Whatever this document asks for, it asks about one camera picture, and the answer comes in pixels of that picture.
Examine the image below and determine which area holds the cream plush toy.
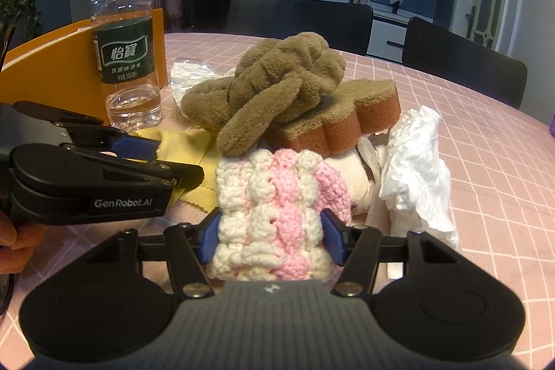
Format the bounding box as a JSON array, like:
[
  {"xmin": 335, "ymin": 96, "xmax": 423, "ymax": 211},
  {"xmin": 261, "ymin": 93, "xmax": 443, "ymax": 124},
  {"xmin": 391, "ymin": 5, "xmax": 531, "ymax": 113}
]
[{"xmin": 323, "ymin": 134, "xmax": 391, "ymax": 215}]

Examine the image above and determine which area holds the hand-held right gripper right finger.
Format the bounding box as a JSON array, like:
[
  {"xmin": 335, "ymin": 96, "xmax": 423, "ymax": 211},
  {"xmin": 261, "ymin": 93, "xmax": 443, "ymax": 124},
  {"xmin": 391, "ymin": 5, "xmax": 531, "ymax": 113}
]
[{"xmin": 322, "ymin": 208, "xmax": 461, "ymax": 298}]

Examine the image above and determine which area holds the clear plastic water bottle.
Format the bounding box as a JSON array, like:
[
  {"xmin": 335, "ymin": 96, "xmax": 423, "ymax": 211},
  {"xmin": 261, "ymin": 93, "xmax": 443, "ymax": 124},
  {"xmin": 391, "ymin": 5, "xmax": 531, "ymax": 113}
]
[{"xmin": 89, "ymin": 0, "xmax": 163, "ymax": 133}]

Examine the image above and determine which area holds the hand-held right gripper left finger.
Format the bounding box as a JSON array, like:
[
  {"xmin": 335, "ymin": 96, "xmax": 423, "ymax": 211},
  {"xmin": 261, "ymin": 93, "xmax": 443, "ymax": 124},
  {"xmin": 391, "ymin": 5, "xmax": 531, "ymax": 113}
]
[{"xmin": 89, "ymin": 214, "xmax": 223, "ymax": 298}]

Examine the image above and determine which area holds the yellow cloth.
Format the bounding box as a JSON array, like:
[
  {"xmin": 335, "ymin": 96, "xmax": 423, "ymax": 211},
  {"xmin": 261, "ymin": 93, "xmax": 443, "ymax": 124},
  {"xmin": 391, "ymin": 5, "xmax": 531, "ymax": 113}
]
[{"xmin": 136, "ymin": 127, "xmax": 220, "ymax": 210}]

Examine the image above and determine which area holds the pink and white crochet piece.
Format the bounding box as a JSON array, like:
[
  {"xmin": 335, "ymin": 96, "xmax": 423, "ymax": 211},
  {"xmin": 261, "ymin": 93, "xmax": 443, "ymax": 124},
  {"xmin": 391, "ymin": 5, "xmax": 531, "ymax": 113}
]
[{"xmin": 204, "ymin": 148, "xmax": 353, "ymax": 282}]

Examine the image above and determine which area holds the brown flower-shaped sponge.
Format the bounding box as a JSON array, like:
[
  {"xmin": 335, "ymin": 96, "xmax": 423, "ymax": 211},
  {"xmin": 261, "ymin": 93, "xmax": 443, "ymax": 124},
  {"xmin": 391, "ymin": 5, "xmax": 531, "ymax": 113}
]
[{"xmin": 264, "ymin": 79, "xmax": 402, "ymax": 157}]

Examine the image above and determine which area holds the black chair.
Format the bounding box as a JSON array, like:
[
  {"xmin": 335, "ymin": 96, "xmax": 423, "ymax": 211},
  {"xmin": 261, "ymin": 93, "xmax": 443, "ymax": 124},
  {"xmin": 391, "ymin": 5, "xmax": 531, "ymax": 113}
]
[
  {"xmin": 402, "ymin": 17, "xmax": 529, "ymax": 110},
  {"xmin": 225, "ymin": 0, "xmax": 374, "ymax": 57}
]

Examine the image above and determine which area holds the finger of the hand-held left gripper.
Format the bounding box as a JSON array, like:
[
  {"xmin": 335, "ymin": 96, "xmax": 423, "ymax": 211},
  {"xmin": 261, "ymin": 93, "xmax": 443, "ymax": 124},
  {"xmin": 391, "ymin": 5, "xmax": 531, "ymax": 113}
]
[
  {"xmin": 13, "ymin": 100, "xmax": 162, "ymax": 161},
  {"xmin": 11, "ymin": 143, "xmax": 205, "ymax": 197}
]

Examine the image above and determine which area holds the orange box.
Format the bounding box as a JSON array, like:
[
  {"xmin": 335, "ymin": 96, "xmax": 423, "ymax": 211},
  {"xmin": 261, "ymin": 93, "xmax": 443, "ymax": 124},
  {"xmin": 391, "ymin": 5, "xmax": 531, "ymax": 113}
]
[{"xmin": 0, "ymin": 8, "xmax": 169, "ymax": 128}]

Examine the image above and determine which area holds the pink checked tablecloth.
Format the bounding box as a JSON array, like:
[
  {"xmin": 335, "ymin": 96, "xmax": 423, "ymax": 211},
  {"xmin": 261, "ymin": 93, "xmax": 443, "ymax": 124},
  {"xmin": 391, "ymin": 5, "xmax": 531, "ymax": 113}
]
[{"xmin": 0, "ymin": 32, "xmax": 555, "ymax": 370}]

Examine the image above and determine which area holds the person's left hand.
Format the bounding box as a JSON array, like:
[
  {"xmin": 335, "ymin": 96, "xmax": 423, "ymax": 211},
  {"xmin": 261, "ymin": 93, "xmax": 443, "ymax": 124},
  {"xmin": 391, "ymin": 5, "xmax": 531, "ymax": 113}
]
[{"xmin": 0, "ymin": 213, "xmax": 41, "ymax": 276}]

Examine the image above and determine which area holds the white tissue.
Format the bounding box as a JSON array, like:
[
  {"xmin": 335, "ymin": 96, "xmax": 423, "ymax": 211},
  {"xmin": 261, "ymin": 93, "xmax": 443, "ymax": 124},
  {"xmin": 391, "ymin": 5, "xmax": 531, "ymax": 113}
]
[{"xmin": 378, "ymin": 105, "xmax": 460, "ymax": 279}]

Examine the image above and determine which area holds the brown plush toy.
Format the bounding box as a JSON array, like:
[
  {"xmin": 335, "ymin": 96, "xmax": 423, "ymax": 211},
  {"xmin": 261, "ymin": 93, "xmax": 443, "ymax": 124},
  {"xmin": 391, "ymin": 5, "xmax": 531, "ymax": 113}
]
[{"xmin": 180, "ymin": 31, "xmax": 347, "ymax": 157}]

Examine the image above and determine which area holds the white cabinet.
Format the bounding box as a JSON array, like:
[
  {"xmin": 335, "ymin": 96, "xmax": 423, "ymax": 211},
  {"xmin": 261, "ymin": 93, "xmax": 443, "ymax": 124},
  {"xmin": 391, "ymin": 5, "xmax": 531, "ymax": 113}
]
[{"xmin": 366, "ymin": 3, "xmax": 434, "ymax": 64}]

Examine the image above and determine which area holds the clear plastic bag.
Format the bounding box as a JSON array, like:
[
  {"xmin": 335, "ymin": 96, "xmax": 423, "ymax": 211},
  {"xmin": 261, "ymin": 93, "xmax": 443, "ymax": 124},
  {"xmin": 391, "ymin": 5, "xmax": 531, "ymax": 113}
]
[{"xmin": 169, "ymin": 57, "xmax": 237, "ymax": 108}]

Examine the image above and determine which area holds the green potted plant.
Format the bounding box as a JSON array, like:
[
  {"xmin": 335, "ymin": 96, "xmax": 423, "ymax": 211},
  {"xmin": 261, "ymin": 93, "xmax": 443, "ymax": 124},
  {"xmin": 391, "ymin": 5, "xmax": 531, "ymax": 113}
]
[{"xmin": 0, "ymin": 0, "xmax": 43, "ymax": 45}]

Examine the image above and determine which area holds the dark sideboard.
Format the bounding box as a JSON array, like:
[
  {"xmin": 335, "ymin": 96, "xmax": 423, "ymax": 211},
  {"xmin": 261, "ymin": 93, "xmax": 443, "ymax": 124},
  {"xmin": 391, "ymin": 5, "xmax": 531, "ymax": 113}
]
[{"xmin": 186, "ymin": 0, "xmax": 231, "ymax": 33}]

